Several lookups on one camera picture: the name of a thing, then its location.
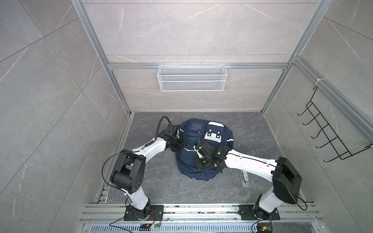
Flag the navy blue student backpack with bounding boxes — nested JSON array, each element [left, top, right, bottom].
[[175, 118, 234, 181]]

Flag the clear plastic ruler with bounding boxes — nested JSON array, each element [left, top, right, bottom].
[[242, 171, 250, 187]]

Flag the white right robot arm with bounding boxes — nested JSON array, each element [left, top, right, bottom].
[[193, 140, 302, 219]]

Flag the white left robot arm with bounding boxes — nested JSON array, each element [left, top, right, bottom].
[[110, 124, 185, 211]]

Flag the white wire mesh basket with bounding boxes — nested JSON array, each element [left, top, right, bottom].
[[157, 65, 228, 92]]

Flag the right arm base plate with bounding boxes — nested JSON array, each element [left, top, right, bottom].
[[238, 204, 280, 220]]

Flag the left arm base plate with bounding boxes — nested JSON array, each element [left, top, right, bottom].
[[123, 205, 164, 221]]

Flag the slotted aluminium floor rail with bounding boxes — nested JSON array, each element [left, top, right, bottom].
[[79, 203, 328, 233]]

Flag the black wire hook rack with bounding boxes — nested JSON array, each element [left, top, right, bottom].
[[297, 86, 373, 163]]

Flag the aluminium frame rails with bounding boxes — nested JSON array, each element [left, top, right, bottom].
[[81, 1, 373, 217]]

